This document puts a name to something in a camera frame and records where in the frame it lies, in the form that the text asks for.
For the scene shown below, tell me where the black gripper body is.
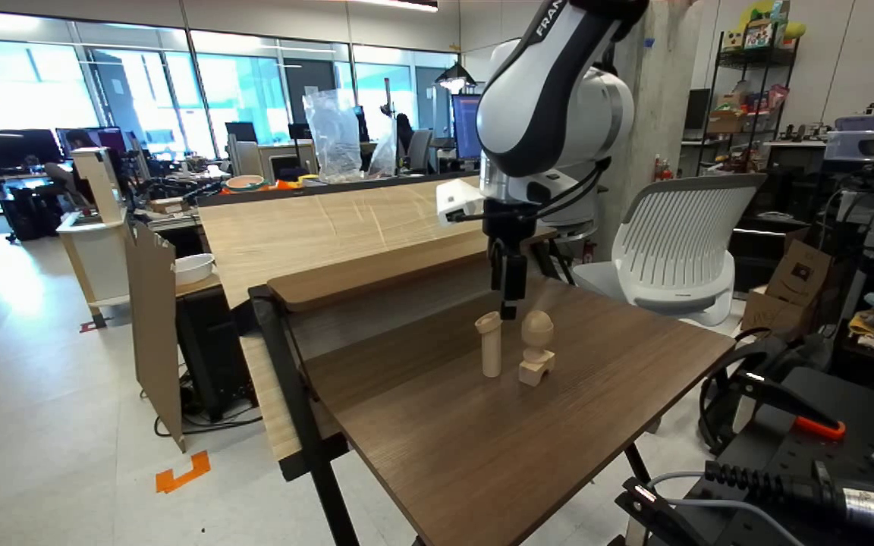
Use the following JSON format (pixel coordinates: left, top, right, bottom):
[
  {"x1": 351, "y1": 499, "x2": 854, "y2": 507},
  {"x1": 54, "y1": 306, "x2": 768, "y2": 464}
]
[{"x1": 476, "y1": 195, "x2": 543, "y2": 257}]

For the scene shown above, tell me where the wooden egg holder with egg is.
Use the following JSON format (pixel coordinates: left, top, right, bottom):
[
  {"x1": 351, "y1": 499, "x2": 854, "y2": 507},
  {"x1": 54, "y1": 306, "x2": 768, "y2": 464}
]
[{"x1": 516, "y1": 306, "x2": 557, "y2": 358}]

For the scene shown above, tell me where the wooden square block with arch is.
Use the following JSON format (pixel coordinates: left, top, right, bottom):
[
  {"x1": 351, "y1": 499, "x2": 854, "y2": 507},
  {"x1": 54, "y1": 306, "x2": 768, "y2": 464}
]
[{"x1": 514, "y1": 347, "x2": 562, "y2": 392}]

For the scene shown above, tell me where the wooden cylinder peg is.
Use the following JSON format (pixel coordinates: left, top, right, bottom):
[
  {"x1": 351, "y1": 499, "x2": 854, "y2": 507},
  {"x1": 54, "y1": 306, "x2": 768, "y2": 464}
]
[{"x1": 469, "y1": 310, "x2": 506, "y2": 383}]

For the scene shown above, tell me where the blue lit monitor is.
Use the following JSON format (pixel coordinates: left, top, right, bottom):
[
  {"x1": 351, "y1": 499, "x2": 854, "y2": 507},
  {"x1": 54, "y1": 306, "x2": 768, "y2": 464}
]
[{"x1": 452, "y1": 92, "x2": 484, "y2": 165}]

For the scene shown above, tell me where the white mesh-back office chair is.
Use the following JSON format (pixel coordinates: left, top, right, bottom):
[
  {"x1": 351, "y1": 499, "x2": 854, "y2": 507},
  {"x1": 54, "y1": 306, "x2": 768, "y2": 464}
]
[{"x1": 568, "y1": 172, "x2": 768, "y2": 317}]

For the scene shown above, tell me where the wooden desk with slanted shelf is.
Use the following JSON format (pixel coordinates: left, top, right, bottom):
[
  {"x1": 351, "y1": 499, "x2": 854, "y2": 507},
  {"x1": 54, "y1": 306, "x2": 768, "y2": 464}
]
[{"x1": 192, "y1": 178, "x2": 737, "y2": 546}]

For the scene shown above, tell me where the clear plastic bag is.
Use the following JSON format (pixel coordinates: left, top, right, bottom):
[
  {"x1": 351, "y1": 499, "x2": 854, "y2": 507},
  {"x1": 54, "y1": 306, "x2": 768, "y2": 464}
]
[{"x1": 300, "y1": 88, "x2": 365, "y2": 181}]

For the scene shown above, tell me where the brown cardboard box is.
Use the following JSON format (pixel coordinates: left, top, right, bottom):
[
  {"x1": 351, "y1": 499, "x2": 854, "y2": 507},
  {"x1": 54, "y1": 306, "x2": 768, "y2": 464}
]
[{"x1": 741, "y1": 236, "x2": 840, "y2": 341}]

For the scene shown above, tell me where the black metal storage shelf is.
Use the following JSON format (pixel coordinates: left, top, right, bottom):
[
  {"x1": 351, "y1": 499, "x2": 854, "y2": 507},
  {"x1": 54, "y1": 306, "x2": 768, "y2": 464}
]
[{"x1": 679, "y1": 24, "x2": 814, "y2": 178}]

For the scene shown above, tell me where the black ribbed conduit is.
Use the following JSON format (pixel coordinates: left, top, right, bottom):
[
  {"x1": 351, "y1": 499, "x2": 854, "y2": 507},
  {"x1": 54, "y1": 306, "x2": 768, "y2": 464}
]
[{"x1": 705, "y1": 459, "x2": 874, "y2": 539}]

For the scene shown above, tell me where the orange and black clamp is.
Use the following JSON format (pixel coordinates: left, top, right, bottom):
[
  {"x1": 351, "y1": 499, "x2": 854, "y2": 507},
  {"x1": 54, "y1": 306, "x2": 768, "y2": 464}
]
[{"x1": 729, "y1": 366, "x2": 854, "y2": 446}]

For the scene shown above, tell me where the black computer monitor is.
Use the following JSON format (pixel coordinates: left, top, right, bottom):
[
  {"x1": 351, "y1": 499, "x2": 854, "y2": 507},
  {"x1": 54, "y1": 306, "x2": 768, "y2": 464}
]
[{"x1": 0, "y1": 128, "x2": 66, "y2": 181}]

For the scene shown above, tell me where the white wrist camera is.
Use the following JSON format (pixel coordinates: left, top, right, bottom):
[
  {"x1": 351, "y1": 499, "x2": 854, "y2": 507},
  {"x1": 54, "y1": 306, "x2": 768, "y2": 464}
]
[{"x1": 434, "y1": 178, "x2": 490, "y2": 225}]

